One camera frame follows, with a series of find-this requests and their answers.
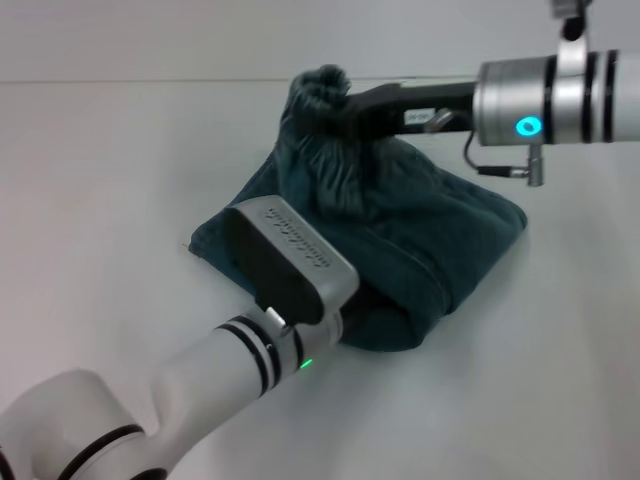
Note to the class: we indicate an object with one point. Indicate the blue denim shorts with print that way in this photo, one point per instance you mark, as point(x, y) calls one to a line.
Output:
point(400, 235)

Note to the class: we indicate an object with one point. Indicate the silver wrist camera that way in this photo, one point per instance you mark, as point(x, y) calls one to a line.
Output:
point(295, 265)
point(572, 20)

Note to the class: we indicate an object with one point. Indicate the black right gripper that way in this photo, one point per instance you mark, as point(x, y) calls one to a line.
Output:
point(400, 112)

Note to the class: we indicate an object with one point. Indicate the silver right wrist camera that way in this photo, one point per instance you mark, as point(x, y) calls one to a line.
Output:
point(572, 20)

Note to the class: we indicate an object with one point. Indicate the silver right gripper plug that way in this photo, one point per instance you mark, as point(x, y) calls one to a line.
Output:
point(441, 121)

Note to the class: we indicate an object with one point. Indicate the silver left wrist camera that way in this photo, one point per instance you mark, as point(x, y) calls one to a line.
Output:
point(295, 265)

